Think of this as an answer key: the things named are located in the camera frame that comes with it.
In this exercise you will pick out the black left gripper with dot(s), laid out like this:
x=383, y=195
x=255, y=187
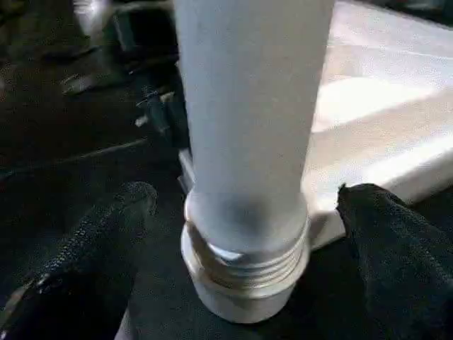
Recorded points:
x=155, y=53

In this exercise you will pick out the white plastic table leg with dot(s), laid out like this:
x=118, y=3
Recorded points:
x=247, y=106

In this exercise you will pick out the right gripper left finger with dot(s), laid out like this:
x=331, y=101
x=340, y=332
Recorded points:
x=81, y=269

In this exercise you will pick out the black work mat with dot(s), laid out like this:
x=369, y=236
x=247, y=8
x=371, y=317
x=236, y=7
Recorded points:
x=70, y=141

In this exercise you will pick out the white plastic table top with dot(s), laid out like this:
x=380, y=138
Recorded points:
x=382, y=124

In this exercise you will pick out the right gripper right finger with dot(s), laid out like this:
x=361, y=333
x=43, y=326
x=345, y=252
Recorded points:
x=400, y=269

